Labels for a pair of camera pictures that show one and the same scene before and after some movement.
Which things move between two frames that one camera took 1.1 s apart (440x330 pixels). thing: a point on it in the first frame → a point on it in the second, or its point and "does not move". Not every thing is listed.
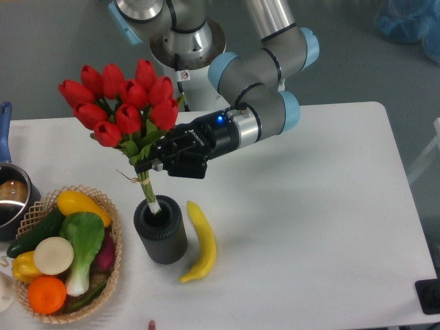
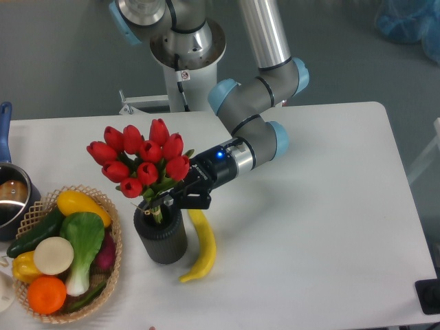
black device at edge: x=428 y=294 does not move
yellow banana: x=208 y=242 does not move
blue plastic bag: x=408 y=21 does not move
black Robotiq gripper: x=206 y=136 → x=211 y=170
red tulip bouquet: x=136 y=111 → x=148 y=166
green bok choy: x=86 y=231 does not move
